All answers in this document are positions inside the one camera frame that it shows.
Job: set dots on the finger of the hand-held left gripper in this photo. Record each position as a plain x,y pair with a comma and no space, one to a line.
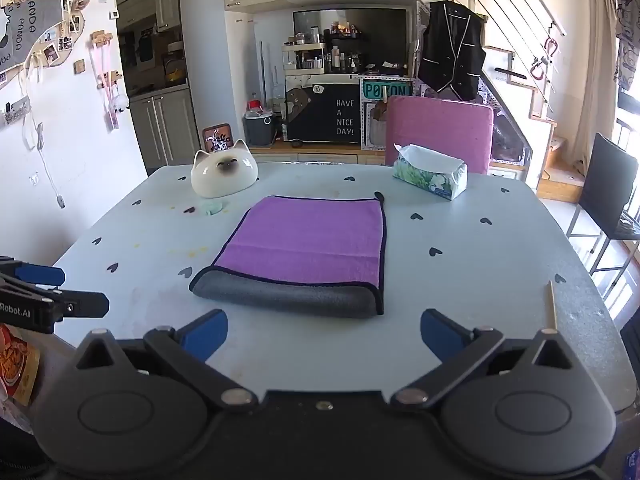
40,275
85,304

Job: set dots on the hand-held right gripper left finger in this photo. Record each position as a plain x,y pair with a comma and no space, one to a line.
206,334

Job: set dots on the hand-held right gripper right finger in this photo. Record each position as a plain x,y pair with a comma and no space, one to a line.
442,334

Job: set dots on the purple and grey towel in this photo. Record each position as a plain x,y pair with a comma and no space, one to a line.
310,240

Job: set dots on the orange snack packet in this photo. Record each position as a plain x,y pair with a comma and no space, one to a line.
17,365

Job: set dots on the wooden stick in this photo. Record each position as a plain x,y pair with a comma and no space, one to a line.
552,305

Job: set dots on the green floral tissue pack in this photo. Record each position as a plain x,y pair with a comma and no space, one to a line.
432,172

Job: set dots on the white cat-shaped bowl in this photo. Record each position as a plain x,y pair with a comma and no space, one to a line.
225,170

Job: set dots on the grey kitchen cabinet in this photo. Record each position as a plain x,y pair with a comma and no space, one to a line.
165,130

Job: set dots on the framed cartoon picture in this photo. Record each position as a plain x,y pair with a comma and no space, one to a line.
216,136

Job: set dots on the grey trash bin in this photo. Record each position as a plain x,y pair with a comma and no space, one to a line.
259,130

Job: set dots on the pink chair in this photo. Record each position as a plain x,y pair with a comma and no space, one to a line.
440,122

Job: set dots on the black chair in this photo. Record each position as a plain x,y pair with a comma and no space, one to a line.
607,185

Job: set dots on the wooden staircase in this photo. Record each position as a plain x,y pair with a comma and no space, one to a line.
537,110

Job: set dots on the black chalkboard sign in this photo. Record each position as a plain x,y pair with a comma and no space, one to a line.
325,115

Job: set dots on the green plate sign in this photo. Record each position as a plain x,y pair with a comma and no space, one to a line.
385,90

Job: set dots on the black vest with white trim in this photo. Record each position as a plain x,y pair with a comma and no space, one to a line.
452,50

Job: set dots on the white cosmetics shelf organizer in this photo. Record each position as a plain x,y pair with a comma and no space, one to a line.
302,57

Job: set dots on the printed curtain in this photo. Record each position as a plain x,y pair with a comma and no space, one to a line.
627,25

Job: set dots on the grey printed wall banner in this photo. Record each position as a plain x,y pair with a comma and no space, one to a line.
30,30

